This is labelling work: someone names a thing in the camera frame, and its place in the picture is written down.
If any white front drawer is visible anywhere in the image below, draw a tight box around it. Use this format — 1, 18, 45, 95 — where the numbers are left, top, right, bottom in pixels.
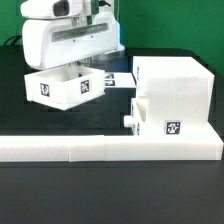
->
124, 98, 147, 136

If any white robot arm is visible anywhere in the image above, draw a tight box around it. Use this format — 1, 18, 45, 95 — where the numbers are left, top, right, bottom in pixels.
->
21, 0, 119, 70

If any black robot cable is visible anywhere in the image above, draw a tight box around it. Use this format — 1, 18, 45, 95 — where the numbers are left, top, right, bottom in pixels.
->
3, 34, 24, 47

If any white drawer cabinet box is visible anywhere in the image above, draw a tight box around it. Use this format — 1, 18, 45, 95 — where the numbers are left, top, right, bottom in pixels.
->
132, 56, 214, 137

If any white marker sheet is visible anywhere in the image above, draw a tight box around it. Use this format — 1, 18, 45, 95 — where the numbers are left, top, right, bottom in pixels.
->
105, 72, 135, 88

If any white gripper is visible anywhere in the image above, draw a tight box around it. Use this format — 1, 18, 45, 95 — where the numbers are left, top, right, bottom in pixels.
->
21, 0, 118, 70

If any white L-shaped fence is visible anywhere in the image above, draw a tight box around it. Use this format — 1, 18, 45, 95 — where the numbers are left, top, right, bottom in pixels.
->
0, 126, 223, 162

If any white drawer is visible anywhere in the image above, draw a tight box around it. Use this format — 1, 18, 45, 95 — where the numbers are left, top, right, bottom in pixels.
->
124, 98, 147, 136
24, 65, 105, 110

